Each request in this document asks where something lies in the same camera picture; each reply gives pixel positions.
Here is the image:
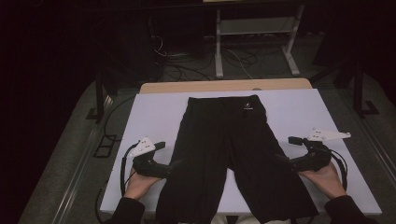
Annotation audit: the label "tangle of floor cables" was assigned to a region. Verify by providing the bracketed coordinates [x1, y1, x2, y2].
[150, 34, 260, 82]

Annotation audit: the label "person's right hand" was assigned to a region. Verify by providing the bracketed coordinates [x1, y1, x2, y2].
[298, 161, 347, 200]

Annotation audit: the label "wooden table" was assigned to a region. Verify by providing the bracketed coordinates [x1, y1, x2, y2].
[138, 77, 313, 94]

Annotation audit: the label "person's left hand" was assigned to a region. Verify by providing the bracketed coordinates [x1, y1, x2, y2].
[123, 167, 163, 201]

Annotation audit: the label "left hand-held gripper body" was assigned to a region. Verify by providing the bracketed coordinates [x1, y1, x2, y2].
[129, 136, 174, 180]

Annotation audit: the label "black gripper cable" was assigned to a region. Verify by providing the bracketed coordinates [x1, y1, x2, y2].
[330, 148, 349, 191]
[120, 142, 140, 197]

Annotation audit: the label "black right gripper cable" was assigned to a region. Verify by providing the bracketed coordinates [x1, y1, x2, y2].
[330, 148, 349, 191]

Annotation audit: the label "black pants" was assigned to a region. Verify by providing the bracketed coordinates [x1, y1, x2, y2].
[155, 94, 319, 224]

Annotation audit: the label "white metal stand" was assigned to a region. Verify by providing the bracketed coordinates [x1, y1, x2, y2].
[214, 4, 305, 79]

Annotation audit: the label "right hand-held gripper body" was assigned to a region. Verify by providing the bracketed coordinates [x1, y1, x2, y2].
[289, 127, 352, 174]

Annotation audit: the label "black metal stand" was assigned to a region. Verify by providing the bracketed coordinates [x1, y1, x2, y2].
[351, 60, 380, 119]
[85, 71, 109, 124]

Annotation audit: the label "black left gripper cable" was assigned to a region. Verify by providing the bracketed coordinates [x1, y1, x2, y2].
[120, 142, 140, 197]

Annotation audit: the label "black floor cable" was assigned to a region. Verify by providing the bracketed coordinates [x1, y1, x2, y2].
[93, 177, 110, 224]

